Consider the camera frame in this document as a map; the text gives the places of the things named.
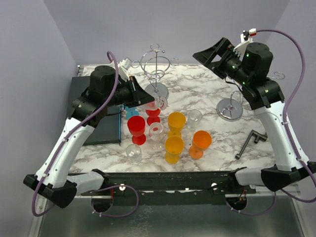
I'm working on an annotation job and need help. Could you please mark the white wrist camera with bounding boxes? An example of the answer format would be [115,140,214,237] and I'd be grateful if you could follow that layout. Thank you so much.
[234,28,257,56]
[118,57,132,84]

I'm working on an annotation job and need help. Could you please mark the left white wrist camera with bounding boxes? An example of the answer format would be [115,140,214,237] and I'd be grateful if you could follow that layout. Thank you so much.
[118,57,132,84]

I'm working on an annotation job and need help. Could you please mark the yellow-orange wine glass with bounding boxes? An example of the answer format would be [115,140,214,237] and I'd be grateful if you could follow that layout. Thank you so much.
[165,136,184,164]

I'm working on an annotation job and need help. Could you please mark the dark metal crank key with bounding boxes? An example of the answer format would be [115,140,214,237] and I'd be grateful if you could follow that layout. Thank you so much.
[234,129,269,160]

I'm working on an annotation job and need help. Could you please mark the clear wine glass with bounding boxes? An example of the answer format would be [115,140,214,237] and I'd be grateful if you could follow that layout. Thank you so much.
[149,122,164,150]

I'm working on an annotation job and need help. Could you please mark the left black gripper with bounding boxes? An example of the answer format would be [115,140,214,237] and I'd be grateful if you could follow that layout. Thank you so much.
[104,75,155,107]

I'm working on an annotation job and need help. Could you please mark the clear glass bottle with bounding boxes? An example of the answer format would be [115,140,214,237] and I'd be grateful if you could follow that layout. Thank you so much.
[126,144,142,164]
[187,109,202,130]
[144,97,167,111]

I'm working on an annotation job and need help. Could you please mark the dark orange wine glass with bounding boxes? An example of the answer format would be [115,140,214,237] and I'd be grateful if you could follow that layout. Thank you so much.
[189,130,212,159]

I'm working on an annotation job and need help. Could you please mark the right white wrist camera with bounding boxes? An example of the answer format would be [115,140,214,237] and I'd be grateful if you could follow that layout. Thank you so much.
[234,28,257,56]

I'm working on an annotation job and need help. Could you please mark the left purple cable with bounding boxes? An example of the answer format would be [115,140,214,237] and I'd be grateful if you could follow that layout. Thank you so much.
[31,51,119,217]

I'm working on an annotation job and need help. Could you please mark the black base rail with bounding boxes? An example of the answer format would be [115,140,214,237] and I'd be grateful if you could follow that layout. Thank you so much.
[81,169,257,207]

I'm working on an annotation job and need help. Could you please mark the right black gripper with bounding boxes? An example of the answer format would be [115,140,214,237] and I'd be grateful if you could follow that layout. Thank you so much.
[193,37,251,86]

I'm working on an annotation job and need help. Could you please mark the chrome bottle rack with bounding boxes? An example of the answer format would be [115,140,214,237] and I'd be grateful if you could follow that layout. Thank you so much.
[131,43,178,99]

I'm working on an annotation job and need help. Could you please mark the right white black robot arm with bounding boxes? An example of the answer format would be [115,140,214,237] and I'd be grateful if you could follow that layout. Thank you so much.
[193,38,316,194]

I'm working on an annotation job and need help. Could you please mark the blue plastic wine glass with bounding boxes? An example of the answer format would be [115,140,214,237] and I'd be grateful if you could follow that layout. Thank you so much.
[121,105,139,120]

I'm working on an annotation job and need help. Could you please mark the purple cable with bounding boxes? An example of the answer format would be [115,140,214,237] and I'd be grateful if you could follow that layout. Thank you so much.
[31,51,119,217]
[231,29,316,215]

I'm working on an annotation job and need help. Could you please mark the red plastic wine glass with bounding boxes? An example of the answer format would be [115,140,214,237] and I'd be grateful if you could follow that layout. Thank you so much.
[127,116,146,146]
[145,108,161,126]

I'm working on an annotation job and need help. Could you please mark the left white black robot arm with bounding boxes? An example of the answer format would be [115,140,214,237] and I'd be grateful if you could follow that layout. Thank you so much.
[23,65,155,208]

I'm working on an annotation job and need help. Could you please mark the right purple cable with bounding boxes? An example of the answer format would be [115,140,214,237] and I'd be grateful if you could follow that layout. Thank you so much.
[231,29,316,215]

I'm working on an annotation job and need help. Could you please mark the orange standing plastic wine glass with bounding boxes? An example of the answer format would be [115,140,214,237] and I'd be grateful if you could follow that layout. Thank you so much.
[167,112,186,138]

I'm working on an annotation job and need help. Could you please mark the chrome wine glass rack right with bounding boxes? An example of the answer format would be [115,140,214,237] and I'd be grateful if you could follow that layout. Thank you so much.
[216,71,286,122]

